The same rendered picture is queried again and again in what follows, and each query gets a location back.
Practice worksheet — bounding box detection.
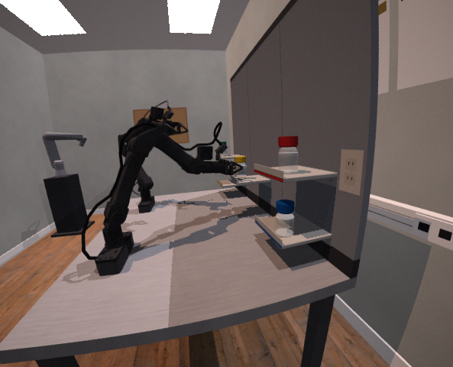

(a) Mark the white bottle with yellow cap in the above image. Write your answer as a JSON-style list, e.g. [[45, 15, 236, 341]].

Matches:
[[235, 156, 247, 177]]

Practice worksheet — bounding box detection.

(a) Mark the white bottle with red cap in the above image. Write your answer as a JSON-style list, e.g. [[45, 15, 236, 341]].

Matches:
[[278, 136, 298, 174]]

